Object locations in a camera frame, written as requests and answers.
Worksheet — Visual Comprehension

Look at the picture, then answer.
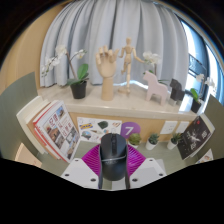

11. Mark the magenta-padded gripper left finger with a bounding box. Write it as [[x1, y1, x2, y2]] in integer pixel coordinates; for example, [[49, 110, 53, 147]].
[[60, 143, 103, 190]]

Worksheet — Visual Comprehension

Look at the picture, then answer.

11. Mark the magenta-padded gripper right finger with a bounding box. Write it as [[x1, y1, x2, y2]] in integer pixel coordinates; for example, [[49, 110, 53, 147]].
[[124, 144, 167, 190]]

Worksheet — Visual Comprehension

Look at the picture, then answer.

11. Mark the black computer mouse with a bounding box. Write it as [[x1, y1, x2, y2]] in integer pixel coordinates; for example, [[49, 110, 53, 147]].
[[98, 132, 129, 183]]

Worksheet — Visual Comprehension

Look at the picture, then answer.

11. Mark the succulent in white pot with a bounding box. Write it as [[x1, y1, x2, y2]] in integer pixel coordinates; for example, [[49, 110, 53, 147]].
[[127, 132, 142, 149], [166, 132, 183, 151], [145, 132, 160, 151]]

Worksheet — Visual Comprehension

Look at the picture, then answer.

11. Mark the white illustrated sticker sheet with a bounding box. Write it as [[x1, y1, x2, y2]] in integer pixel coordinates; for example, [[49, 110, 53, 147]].
[[76, 116, 123, 144]]

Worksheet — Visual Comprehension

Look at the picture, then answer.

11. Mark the purple round numeral sticker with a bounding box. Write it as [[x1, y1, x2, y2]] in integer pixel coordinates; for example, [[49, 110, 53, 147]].
[[119, 121, 142, 140]]

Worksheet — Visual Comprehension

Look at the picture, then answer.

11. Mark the black cover book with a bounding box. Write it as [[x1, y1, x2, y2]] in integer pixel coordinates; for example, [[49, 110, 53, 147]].
[[176, 115, 213, 161]]

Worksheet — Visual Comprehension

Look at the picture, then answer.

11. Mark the brown cover book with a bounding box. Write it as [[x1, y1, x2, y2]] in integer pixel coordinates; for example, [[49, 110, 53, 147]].
[[26, 118, 48, 156]]

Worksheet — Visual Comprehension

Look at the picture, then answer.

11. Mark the light wood desk shelf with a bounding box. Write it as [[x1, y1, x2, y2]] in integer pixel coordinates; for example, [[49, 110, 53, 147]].
[[37, 82, 201, 134]]

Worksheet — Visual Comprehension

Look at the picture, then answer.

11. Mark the thick white book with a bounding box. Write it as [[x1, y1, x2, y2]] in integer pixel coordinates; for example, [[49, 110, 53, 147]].
[[15, 95, 51, 156]]

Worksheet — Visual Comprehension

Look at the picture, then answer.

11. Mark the white orchid in black pot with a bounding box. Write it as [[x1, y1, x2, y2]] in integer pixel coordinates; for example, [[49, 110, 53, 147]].
[[40, 44, 90, 100]]

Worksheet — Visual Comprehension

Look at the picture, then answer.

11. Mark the pink horse figurine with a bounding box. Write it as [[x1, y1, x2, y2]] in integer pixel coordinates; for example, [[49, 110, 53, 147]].
[[142, 70, 170, 106]]

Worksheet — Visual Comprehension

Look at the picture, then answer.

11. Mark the green plant in black pot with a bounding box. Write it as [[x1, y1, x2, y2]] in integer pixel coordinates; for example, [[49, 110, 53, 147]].
[[189, 73, 216, 114]]

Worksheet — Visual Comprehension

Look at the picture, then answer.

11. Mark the black horse figurine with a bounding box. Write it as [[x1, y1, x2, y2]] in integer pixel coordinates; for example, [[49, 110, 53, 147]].
[[169, 78, 186, 103]]

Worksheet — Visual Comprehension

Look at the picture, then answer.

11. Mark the wooden hand model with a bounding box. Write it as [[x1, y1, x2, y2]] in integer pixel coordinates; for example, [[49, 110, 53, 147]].
[[95, 45, 120, 102]]

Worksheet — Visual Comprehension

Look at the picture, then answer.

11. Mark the wooden artist mannequin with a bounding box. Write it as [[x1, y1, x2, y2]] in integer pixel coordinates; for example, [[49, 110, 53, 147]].
[[117, 37, 147, 95]]

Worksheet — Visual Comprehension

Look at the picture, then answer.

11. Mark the grey curtain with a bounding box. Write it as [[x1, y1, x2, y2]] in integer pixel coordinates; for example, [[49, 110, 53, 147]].
[[39, 0, 190, 91]]

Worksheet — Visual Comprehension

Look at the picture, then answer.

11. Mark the white wall socket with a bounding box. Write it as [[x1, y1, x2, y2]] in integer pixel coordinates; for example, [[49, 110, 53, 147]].
[[159, 120, 179, 136]]

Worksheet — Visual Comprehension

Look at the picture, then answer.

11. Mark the window with dark frame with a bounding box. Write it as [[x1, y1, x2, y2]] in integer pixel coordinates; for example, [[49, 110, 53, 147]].
[[179, 18, 224, 104]]

